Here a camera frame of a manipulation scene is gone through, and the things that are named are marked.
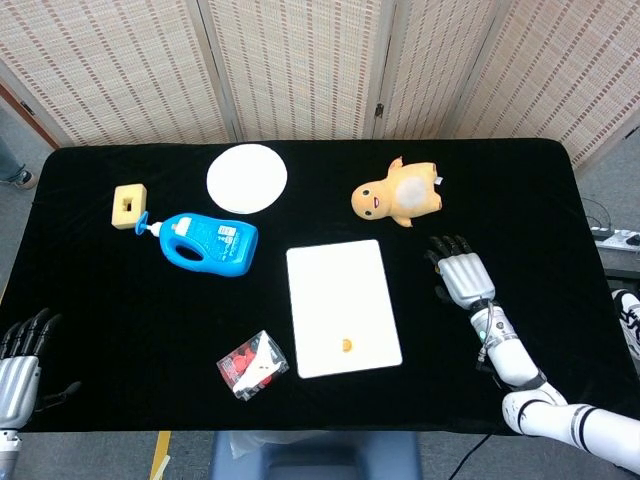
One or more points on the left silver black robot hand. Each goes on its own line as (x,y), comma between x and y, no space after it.
(17,375)

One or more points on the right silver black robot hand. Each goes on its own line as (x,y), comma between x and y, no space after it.
(465,277)

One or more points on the orange button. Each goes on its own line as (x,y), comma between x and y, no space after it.
(346,345)

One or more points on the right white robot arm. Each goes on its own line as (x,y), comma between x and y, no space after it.
(520,360)

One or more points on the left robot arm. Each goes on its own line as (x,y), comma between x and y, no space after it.
(7,450)

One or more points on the clear bag red items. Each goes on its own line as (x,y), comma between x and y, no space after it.
(252,372)

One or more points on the yellow plush toy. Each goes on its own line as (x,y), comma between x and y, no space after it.
(395,192)

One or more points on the white rectangular board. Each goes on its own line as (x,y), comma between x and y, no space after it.
(342,300)

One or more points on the black tablecloth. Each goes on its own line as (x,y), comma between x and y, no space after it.
(150,310)

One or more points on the dark side table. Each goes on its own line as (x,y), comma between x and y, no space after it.
(620,262)

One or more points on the white power strip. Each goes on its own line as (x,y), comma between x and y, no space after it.
(617,237)

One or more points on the yellow floor tape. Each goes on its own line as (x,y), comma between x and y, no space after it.
(160,457)

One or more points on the black and white sneaker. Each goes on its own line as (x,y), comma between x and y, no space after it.
(630,320)

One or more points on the yellow sponge block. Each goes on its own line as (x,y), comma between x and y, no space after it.
(129,202)

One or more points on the person leg with shoe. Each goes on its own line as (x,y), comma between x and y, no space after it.
(12,162)

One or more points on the blue grey chair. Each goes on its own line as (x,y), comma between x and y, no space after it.
(320,457)

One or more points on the blue detergent pump bottle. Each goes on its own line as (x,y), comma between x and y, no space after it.
(210,245)

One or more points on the white round plate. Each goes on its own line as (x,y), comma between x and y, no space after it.
(246,178)

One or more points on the woven bamboo folding screen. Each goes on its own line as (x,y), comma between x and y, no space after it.
(300,65)

